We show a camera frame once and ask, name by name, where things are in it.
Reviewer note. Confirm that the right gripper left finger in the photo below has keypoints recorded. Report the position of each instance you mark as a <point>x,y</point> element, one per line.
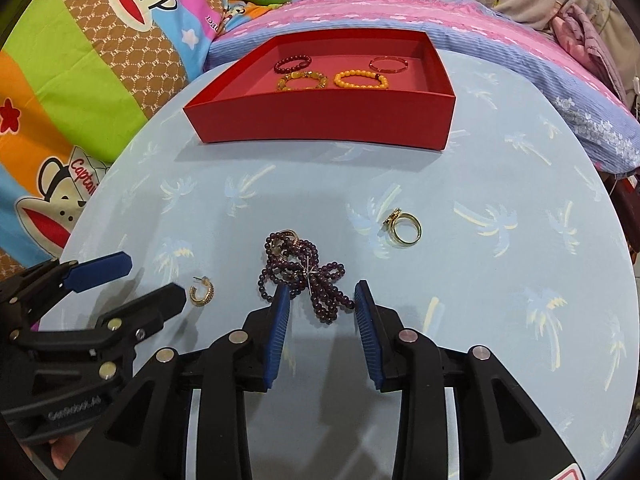
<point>144,433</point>

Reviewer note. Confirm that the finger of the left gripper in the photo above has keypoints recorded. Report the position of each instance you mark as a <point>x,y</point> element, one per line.
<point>28,296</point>
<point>140,309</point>

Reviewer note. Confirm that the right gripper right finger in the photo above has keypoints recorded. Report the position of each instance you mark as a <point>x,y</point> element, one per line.
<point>502,434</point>

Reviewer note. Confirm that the gold hoop earring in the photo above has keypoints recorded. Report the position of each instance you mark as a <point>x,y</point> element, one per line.
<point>202,291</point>

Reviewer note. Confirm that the purple garnet bead strand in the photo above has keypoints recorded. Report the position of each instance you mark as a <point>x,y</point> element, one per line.
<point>295,262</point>

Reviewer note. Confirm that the thin gold bangle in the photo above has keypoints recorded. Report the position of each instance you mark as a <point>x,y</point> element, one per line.
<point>388,64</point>

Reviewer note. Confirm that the person's hand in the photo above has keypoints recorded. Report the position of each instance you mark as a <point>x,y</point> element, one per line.
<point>55,454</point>

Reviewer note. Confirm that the cartoon monkey colourful blanket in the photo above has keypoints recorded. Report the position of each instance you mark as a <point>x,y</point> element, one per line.
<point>79,79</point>

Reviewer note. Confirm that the red cardboard box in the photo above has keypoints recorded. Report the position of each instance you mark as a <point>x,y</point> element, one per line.
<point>319,86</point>

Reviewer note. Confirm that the pink and blue pillow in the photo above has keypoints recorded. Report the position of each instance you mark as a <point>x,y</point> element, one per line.
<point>604,126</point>

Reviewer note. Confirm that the pink quilted fabric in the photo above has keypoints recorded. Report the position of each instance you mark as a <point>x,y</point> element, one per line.
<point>578,37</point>

